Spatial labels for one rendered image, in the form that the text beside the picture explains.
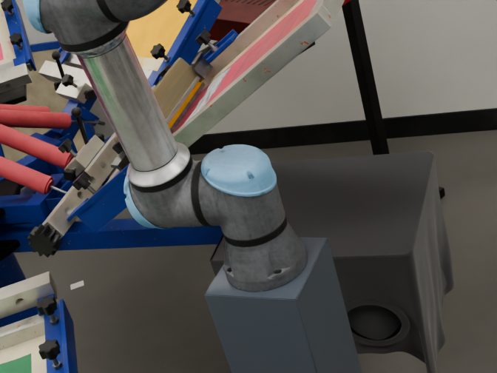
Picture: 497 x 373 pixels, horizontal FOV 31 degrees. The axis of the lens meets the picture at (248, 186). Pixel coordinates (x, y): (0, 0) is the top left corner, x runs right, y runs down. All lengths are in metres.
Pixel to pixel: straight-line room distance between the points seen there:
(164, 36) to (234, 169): 1.42
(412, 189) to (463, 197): 1.68
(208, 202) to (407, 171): 0.88
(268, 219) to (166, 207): 0.18
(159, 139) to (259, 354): 0.45
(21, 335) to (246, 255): 0.74
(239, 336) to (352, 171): 0.82
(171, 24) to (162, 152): 1.41
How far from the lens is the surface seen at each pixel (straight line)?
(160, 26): 2.92
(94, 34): 1.37
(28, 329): 2.12
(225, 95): 1.80
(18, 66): 3.18
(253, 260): 1.56
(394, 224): 2.11
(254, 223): 1.52
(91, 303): 3.92
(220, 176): 1.49
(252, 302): 1.58
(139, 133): 1.48
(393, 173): 2.30
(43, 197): 2.49
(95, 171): 2.28
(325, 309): 1.67
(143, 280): 3.92
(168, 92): 2.26
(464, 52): 4.20
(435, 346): 2.35
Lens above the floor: 2.13
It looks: 29 degrees down
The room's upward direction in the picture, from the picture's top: 17 degrees counter-clockwise
